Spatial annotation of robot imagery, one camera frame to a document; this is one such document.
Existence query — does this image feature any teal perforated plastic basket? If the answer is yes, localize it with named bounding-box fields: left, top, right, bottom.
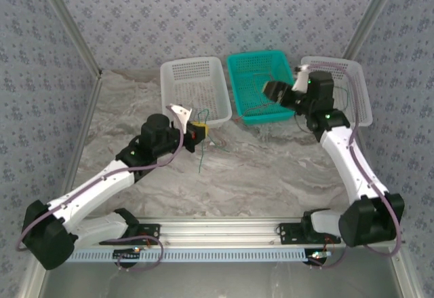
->
left=226, top=50, right=304, bottom=126

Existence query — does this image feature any white perforated plastic basket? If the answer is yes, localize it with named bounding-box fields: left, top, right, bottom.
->
left=300, top=56, right=374, bottom=128
left=159, top=56, right=233, bottom=130

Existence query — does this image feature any small black control board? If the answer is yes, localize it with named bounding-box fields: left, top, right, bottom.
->
left=113, top=247, right=142, bottom=262
left=306, top=249, right=332, bottom=267

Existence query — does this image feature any grey metal sheet panel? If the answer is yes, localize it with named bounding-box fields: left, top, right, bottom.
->
left=20, top=247, right=418, bottom=298

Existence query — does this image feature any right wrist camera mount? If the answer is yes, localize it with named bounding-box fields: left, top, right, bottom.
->
left=292, top=64, right=311, bottom=93

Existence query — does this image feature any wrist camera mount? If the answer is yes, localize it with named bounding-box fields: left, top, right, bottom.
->
left=292, top=64, right=311, bottom=93
left=165, top=103, right=195, bottom=133

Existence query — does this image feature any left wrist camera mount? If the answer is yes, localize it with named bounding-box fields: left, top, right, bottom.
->
left=165, top=103, right=195, bottom=133

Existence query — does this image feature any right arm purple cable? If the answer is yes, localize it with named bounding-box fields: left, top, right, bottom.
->
left=299, top=61, right=405, bottom=270

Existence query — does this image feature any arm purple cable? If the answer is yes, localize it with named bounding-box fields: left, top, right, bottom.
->
left=299, top=61, right=405, bottom=270
left=16, top=129, right=186, bottom=272

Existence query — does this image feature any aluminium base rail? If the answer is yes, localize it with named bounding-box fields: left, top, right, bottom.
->
left=67, top=219, right=406, bottom=248

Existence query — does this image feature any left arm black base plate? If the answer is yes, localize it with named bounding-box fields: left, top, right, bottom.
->
left=98, top=223, right=161, bottom=246

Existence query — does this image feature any aluminium frame post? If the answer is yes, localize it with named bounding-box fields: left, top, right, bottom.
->
left=35, top=0, right=103, bottom=77
left=341, top=0, right=405, bottom=62

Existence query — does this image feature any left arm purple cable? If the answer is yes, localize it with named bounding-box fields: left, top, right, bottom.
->
left=16, top=129, right=186, bottom=272

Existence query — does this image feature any light blue slotted cable duct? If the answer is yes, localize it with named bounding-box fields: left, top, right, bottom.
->
left=66, top=247, right=315, bottom=263

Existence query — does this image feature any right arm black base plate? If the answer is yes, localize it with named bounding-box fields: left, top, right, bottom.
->
left=277, top=222, right=342, bottom=246

